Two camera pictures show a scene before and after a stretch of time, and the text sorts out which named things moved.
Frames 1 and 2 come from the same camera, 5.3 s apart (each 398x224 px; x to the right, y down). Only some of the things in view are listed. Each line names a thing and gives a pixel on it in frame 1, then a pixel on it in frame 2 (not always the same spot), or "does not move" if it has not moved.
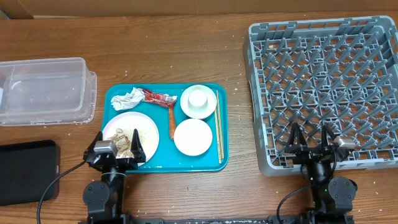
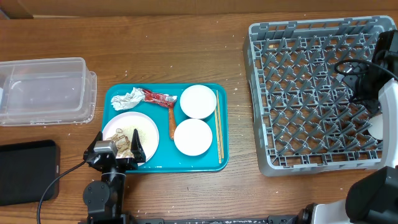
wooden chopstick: [218, 146] does not move
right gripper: [308, 154] -> [373, 104]
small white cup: [197, 98] -> [376, 129]
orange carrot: [171, 122] does not move
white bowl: [193, 137] does not move
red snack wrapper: [168, 101] does not move
